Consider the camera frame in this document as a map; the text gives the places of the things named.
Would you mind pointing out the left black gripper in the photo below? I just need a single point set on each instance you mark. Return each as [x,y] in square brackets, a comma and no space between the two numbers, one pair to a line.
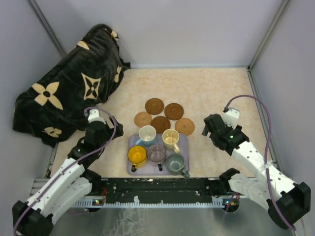
[110,130]

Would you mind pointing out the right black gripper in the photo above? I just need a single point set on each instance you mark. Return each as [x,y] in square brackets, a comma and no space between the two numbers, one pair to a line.
[205,131]

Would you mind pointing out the light woven rattan coaster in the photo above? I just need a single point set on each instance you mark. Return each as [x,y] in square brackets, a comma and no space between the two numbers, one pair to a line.
[142,119]
[185,126]

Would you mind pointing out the cream yellow mug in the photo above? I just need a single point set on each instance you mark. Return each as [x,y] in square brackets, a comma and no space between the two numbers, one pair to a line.
[170,139]

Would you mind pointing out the grey green mug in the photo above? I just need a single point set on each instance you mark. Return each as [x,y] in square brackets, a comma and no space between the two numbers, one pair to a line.
[176,165]

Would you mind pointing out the dark brown wooden coaster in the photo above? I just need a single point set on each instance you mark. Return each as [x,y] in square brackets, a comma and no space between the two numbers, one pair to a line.
[154,106]
[174,111]
[160,123]

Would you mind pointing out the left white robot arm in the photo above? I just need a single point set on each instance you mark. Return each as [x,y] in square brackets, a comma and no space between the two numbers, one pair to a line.
[38,215]

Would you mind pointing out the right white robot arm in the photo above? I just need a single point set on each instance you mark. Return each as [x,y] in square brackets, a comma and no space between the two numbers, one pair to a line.
[285,201]

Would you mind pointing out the white mug blue outside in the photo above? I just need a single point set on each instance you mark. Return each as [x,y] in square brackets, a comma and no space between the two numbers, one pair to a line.
[147,136]

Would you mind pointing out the black floral plush blanket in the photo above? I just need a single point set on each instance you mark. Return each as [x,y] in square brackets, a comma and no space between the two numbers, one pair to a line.
[52,109]

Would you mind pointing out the purple glass mug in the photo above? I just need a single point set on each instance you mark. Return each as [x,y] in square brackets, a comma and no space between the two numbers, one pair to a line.
[157,155]

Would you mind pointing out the lavender plastic tray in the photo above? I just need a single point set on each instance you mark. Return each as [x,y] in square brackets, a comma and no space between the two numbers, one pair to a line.
[151,169]

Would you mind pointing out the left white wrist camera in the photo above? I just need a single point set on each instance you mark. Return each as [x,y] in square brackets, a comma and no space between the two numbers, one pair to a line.
[92,115]

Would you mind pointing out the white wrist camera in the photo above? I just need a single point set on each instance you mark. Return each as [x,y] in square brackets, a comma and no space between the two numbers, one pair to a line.
[92,115]
[231,117]

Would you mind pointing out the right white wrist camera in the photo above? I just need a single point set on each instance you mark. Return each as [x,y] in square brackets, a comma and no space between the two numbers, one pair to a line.
[231,117]

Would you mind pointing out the yellow mug black handle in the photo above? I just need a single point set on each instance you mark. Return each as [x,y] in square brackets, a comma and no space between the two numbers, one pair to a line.
[137,156]

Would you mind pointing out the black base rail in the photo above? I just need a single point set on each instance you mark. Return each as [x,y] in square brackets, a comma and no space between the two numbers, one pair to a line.
[157,190]

